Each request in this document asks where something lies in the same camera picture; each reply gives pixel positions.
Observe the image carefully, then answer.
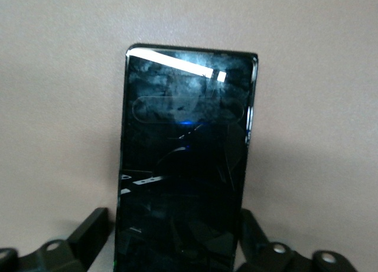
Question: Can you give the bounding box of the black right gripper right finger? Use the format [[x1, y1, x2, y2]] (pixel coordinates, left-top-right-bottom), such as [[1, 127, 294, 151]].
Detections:
[[235, 208, 317, 272]]

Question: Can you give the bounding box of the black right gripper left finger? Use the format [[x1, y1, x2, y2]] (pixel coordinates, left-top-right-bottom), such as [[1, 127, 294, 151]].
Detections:
[[17, 207, 111, 272]]

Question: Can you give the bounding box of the long black slab phone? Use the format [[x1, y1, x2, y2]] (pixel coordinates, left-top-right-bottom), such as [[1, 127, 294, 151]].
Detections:
[[113, 42, 260, 272]]

